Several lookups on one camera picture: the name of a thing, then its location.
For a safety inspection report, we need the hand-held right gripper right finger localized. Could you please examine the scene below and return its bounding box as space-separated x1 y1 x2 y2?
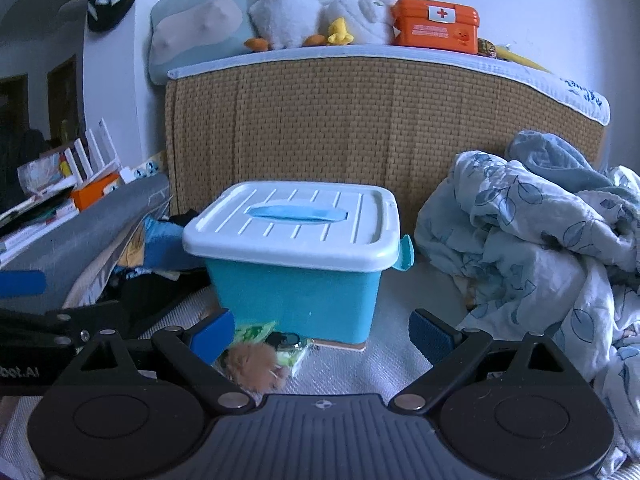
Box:
387 309 581 413

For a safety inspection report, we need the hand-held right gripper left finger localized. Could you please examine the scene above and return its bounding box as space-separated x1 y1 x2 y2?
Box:
75 308 256 411

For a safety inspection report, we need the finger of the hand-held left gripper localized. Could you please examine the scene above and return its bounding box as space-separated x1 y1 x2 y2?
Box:
0 270 47 299
0 301 126 356

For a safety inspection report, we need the teal plastic storage bin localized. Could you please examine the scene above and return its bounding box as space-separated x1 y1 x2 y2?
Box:
202 234 416 346

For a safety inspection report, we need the white plastic bin lid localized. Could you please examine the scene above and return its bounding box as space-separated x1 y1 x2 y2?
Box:
182 181 401 273

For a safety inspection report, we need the brown fluffy plush toy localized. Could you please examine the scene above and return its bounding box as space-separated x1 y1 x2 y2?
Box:
222 342 291 393

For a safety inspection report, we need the stack of books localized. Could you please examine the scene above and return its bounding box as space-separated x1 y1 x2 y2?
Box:
0 187 81 266

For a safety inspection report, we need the beige sheet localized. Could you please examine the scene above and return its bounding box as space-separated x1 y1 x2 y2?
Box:
65 220 151 311

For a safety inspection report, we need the small dark round object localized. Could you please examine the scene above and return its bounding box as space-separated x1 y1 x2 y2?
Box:
265 332 307 356

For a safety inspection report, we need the green snack packet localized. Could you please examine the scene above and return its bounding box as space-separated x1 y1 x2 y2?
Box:
232 321 314 378

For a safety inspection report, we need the pale woven bed mat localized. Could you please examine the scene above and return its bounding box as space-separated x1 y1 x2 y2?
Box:
0 260 631 480

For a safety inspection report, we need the blue garment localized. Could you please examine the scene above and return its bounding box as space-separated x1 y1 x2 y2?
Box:
142 217 206 273

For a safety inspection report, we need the yellow garment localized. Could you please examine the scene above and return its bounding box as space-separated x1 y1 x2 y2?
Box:
117 244 147 267

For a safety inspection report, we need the clear plastic bag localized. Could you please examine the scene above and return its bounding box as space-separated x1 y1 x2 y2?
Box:
17 152 68 196

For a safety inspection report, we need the orange cardboard box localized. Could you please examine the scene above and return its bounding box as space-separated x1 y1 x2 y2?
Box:
70 172 123 211

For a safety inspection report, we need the black garment with eyes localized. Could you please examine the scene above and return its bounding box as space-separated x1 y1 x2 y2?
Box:
169 209 202 229

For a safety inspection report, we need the leaf print blanket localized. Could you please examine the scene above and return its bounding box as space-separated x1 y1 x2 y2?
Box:
415 130 640 476

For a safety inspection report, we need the white router with antennas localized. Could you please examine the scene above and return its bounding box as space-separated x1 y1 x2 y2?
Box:
65 117 123 186

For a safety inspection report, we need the white power strip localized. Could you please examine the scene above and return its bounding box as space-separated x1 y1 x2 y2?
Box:
120 152 168 184

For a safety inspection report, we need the woven rattan headboard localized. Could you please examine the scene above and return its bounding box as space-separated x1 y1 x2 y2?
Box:
165 55 608 247

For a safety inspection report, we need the light blue quilted cover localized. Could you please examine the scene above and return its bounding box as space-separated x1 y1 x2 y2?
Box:
167 42 612 126

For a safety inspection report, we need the yellow toy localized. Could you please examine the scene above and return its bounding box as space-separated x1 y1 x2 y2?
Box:
477 37 551 74

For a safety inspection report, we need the blue cloud-shaped pillow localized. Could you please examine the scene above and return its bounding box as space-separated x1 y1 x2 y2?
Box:
149 0 256 86

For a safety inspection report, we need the orange first aid box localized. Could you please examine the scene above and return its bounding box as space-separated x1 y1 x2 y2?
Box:
391 0 481 55

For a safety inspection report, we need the white duck plush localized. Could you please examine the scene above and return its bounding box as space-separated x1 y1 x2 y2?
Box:
320 0 401 47

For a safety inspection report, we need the white goose plush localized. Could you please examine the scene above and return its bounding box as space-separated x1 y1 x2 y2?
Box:
244 0 328 52

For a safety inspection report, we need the grey padded bed rail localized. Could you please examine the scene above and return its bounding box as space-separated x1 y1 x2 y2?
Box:
0 175 171 311

